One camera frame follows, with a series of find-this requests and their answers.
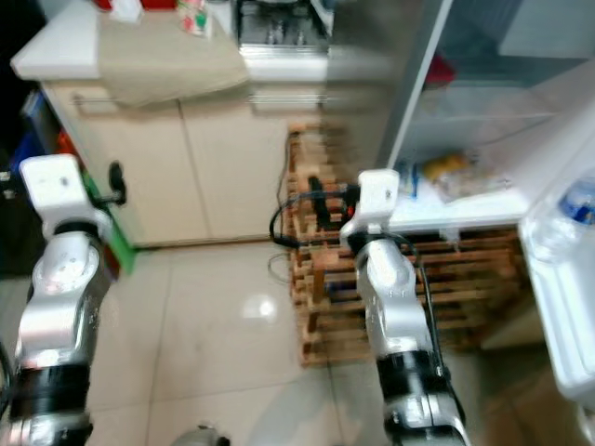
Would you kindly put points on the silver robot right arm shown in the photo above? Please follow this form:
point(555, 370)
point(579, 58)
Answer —
point(390, 288)

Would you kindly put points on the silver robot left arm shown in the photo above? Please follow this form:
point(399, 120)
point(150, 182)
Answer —
point(70, 307)

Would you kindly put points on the grey fridge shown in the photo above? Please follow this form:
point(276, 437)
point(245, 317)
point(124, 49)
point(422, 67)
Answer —
point(363, 84)

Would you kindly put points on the white fridge door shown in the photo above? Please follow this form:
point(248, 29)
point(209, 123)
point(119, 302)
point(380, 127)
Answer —
point(558, 316)

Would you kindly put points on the white fridge drawer box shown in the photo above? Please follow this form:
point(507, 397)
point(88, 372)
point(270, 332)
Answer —
point(548, 28)

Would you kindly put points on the green plastic crate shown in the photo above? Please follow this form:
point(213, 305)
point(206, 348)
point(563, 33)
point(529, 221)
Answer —
point(119, 237)

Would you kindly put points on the red plastic crate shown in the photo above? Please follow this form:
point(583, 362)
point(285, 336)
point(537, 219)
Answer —
point(65, 141)

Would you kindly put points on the clear packaged food tray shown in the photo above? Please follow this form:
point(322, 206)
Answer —
point(451, 172)

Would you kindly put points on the beige kitchen cabinet white countertop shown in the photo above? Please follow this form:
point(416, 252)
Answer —
point(223, 167)

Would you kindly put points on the wooden wine rack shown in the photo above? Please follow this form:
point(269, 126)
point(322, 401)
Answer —
point(344, 316)

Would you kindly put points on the beige cloth mat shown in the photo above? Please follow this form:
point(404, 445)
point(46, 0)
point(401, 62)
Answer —
point(167, 65)

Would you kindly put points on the white barcode paper tag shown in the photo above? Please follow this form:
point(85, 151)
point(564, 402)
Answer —
point(125, 9)

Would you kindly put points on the steel gas hob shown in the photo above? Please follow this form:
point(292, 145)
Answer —
point(284, 32)

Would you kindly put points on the clear water bottle blue cap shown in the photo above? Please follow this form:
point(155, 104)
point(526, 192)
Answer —
point(572, 209)

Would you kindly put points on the robot left leg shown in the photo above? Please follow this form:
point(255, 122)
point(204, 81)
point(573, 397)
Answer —
point(204, 435)

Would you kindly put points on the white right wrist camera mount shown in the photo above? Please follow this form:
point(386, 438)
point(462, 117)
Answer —
point(376, 200)

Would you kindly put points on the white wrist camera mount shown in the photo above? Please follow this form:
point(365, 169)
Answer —
point(56, 181)
point(376, 200)

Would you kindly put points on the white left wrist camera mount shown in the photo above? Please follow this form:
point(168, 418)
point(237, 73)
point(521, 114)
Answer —
point(56, 181)

